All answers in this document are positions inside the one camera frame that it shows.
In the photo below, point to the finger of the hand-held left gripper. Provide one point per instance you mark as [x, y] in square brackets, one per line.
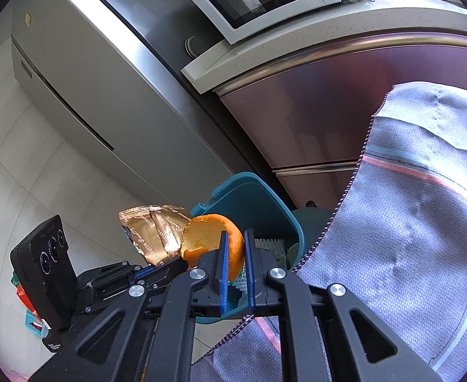
[166, 272]
[106, 274]

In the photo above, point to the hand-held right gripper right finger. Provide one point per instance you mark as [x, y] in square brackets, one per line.
[250, 270]

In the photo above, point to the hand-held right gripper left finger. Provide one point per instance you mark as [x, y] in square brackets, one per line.
[223, 270]

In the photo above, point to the white foam fruit net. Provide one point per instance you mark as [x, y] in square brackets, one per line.
[269, 246]

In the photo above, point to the orange peel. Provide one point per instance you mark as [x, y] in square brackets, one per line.
[205, 234]

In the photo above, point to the bronze snack bag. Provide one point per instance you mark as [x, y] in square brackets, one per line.
[154, 230]

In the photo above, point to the teal trash bin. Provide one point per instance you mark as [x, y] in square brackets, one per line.
[249, 199]

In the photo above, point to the teal packet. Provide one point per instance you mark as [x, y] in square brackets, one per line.
[32, 322]

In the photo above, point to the checked grey tablecloth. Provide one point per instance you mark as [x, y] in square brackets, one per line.
[396, 246]

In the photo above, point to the purple base cabinets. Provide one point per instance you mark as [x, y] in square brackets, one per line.
[317, 119]

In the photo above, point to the grey refrigerator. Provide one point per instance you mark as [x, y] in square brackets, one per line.
[98, 87]

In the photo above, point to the white kitchen countertop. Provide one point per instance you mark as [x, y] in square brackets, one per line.
[297, 43]

